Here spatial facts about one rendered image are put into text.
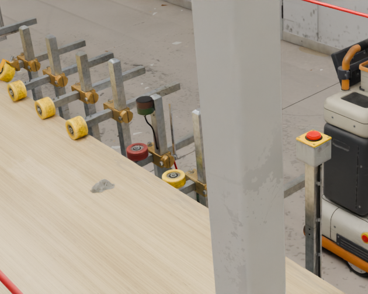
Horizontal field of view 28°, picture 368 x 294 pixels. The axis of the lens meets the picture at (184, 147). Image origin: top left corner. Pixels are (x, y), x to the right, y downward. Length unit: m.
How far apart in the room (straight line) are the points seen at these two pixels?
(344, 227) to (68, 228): 1.46
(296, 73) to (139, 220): 3.27
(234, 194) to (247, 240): 0.04
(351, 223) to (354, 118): 0.51
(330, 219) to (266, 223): 2.79
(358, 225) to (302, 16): 2.77
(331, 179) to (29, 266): 1.61
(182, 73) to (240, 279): 4.91
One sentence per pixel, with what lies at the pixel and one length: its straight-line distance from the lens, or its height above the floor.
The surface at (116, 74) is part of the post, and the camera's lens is 2.79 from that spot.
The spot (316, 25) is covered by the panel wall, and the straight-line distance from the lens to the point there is 5.72.
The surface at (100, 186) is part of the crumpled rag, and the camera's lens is 2.50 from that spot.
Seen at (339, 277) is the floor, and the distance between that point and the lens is 3.47.
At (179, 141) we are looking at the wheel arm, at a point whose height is 0.86.
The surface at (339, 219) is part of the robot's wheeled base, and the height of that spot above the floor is 0.26.
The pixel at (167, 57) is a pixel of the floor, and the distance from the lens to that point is 5.85.
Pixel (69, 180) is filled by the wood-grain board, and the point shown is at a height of 0.90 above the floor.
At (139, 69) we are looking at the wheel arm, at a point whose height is 0.96.
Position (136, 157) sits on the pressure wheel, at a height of 0.89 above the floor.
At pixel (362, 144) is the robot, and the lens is 3.14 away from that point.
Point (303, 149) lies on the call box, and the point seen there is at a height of 1.20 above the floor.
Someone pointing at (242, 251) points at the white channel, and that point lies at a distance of 0.62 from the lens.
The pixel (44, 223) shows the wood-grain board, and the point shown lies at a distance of 2.39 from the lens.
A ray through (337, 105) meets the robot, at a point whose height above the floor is 0.80.
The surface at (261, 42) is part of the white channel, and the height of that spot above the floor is 2.02.
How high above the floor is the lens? 2.22
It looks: 29 degrees down
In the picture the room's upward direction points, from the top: 6 degrees counter-clockwise
